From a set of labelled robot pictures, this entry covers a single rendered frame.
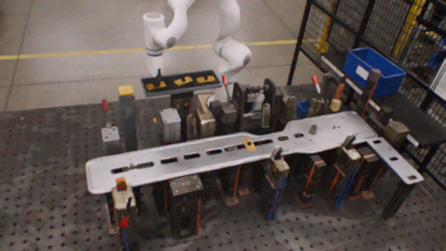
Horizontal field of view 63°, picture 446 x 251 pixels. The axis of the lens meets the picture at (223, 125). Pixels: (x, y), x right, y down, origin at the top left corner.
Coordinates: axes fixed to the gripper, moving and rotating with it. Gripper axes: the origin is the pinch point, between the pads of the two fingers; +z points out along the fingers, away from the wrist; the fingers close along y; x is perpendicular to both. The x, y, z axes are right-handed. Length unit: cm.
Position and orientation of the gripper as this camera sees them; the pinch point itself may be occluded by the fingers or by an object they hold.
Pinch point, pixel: (156, 81)
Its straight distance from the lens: 172.1
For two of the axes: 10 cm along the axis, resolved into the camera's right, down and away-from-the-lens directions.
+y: 4.5, 6.0, -6.6
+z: -0.9, 7.6, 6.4
